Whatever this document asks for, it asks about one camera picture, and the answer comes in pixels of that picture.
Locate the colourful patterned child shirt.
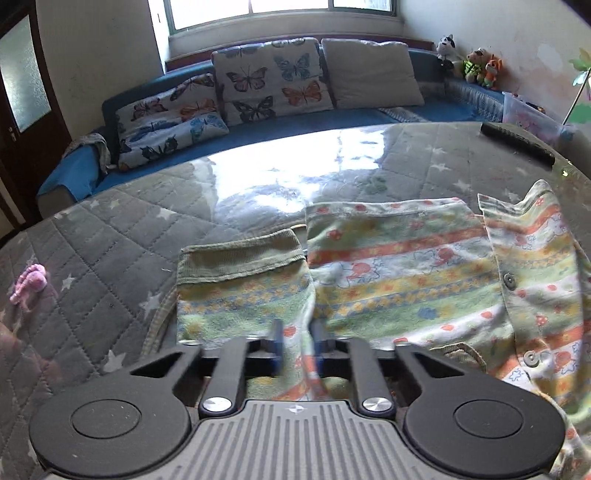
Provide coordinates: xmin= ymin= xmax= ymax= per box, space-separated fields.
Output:
xmin=140 ymin=178 xmax=591 ymax=480

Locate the grey quilted star tablecloth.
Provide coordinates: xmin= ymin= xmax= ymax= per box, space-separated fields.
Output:
xmin=1 ymin=123 xmax=590 ymax=479

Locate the grey cloth on sofa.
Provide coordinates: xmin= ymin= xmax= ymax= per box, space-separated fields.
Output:
xmin=62 ymin=133 xmax=111 ymax=174

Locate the blue sofa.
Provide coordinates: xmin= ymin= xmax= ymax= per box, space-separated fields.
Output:
xmin=37 ymin=49 xmax=504 ymax=218

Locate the left butterfly print cushion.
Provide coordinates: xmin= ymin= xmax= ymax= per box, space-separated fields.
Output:
xmin=116 ymin=73 xmax=229 ymax=171

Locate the black remote control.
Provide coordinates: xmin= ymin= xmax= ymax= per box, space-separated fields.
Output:
xmin=480 ymin=122 xmax=556 ymax=167

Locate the plain beige cushion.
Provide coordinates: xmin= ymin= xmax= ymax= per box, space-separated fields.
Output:
xmin=322 ymin=38 xmax=425 ymax=109

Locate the upright butterfly print cushion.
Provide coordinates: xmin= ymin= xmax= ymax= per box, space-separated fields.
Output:
xmin=211 ymin=37 xmax=334 ymax=126

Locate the clear plastic storage box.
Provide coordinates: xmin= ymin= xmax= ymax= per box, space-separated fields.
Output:
xmin=502 ymin=92 xmax=574 ymax=147

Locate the dark wooden door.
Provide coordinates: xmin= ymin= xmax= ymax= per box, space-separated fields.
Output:
xmin=1 ymin=1 xmax=71 ymax=223

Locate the brown bear plush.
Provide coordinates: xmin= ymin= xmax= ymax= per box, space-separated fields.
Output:
xmin=463 ymin=48 xmax=491 ymax=84

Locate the orange fox plush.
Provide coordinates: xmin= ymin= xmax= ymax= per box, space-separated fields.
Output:
xmin=481 ymin=55 xmax=503 ymax=90

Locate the colourful paper pinwheel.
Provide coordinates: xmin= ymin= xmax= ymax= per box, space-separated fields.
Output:
xmin=562 ymin=47 xmax=591 ymax=125

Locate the pink hair tie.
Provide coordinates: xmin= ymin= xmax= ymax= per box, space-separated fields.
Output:
xmin=8 ymin=263 xmax=49 ymax=313

